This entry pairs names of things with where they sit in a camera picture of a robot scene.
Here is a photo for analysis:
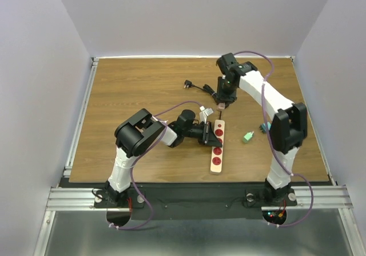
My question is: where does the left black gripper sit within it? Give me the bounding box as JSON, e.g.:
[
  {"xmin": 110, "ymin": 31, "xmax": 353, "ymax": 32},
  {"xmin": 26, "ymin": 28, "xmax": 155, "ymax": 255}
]
[{"xmin": 182, "ymin": 122, "xmax": 220, "ymax": 148}]

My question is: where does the white power strip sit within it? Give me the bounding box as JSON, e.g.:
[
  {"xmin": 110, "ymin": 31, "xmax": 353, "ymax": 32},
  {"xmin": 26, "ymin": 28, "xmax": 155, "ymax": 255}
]
[{"xmin": 210, "ymin": 119, "xmax": 225, "ymax": 174}]

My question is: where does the pink plug adapter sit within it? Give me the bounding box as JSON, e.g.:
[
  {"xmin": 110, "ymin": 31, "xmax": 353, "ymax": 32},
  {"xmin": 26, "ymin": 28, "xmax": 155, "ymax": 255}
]
[{"xmin": 217, "ymin": 103, "xmax": 226, "ymax": 111}]

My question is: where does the green plug adapter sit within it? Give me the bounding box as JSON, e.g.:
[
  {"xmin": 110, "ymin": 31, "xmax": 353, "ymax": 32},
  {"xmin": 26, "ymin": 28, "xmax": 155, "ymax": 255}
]
[{"xmin": 242, "ymin": 131, "xmax": 254, "ymax": 143}]

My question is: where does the teal plug adapter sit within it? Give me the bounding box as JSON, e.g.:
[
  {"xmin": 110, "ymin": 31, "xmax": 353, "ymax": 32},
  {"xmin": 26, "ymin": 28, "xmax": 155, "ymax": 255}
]
[{"xmin": 259, "ymin": 122, "xmax": 271, "ymax": 133}]

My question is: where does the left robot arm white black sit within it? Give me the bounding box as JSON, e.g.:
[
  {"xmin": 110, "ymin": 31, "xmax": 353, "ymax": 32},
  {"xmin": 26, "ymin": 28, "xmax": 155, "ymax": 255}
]
[{"xmin": 104, "ymin": 108, "xmax": 223, "ymax": 207}]

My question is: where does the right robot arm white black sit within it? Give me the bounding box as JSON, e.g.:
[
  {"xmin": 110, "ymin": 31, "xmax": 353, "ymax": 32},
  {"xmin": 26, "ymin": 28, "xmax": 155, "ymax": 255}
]
[{"xmin": 216, "ymin": 53, "xmax": 308, "ymax": 205}]

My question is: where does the black power cord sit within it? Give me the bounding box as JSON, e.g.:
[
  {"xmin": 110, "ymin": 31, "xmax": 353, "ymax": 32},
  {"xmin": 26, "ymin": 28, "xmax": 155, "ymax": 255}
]
[{"xmin": 191, "ymin": 83, "xmax": 224, "ymax": 120}]

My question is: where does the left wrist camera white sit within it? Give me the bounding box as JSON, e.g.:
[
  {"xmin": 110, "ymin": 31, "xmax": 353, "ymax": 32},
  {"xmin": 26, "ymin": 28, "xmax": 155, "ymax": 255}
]
[{"xmin": 199, "ymin": 106, "xmax": 214, "ymax": 123}]

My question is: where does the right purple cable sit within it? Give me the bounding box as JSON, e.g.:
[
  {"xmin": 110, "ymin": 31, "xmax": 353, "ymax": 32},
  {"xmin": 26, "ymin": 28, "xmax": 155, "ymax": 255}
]
[{"xmin": 233, "ymin": 50, "xmax": 315, "ymax": 229}]

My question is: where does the black wall plug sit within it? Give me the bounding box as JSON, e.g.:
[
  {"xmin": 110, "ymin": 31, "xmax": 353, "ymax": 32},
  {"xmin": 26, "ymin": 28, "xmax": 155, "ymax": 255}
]
[{"xmin": 184, "ymin": 80, "xmax": 193, "ymax": 89}]

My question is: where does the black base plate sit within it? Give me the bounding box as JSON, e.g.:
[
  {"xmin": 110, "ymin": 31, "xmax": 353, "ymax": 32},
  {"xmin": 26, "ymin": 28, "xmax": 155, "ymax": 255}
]
[{"xmin": 94, "ymin": 182, "xmax": 297, "ymax": 220}]

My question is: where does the aluminium frame rail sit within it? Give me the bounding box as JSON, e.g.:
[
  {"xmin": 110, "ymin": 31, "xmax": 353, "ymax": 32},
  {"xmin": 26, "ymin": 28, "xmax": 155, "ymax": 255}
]
[{"xmin": 46, "ymin": 188, "xmax": 95, "ymax": 211}]

